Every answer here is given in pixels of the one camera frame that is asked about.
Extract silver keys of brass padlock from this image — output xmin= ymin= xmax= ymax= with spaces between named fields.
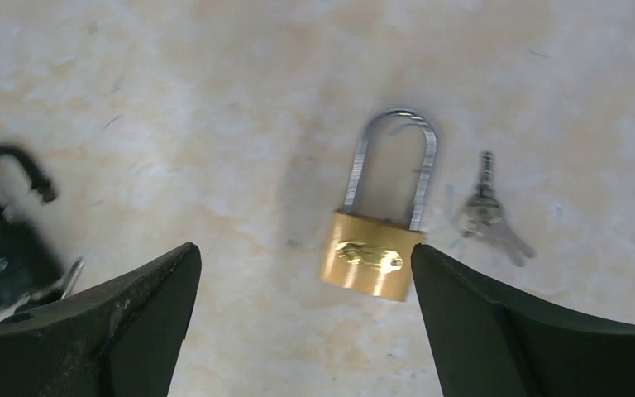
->
xmin=454 ymin=150 xmax=536 ymax=267

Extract black-headed keys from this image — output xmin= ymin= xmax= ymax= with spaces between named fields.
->
xmin=0 ymin=213 xmax=87 ymax=324

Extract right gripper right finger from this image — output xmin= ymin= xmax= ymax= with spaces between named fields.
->
xmin=411 ymin=244 xmax=635 ymax=396

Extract long-shackle brass padlock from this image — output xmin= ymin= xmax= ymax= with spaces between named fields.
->
xmin=319 ymin=108 xmax=437 ymax=302

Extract black Kaijing padlock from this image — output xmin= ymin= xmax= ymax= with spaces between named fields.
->
xmin=0 ymin=144 xmax=64 ymax=311

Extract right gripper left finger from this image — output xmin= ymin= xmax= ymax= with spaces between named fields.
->
xmin=0 ymin=242 xmax=202 ymax=396

